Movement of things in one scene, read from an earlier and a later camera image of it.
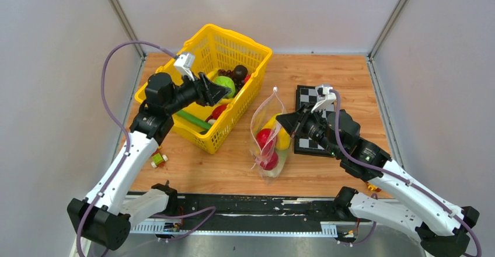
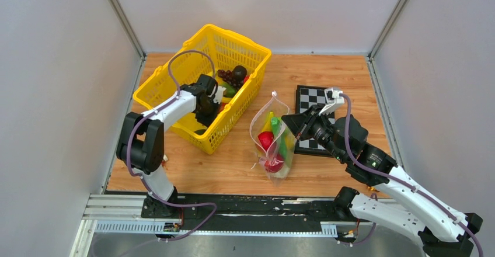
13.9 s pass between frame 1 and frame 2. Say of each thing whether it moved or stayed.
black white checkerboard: stayed
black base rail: stayed
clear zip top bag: stayed
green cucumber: moved
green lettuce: moved
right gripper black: stayed
